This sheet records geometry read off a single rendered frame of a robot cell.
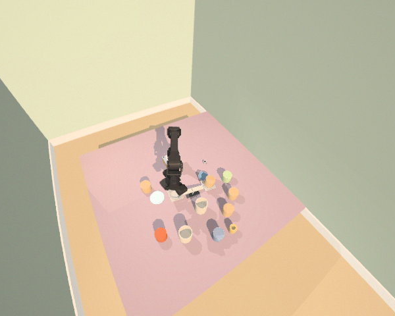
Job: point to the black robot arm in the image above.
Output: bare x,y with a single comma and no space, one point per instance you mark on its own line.
172,182

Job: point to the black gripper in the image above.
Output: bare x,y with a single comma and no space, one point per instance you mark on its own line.
182,189

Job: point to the blue cube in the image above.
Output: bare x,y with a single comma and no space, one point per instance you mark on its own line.
202,175

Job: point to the white round disc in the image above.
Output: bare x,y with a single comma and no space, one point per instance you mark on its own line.
156,197

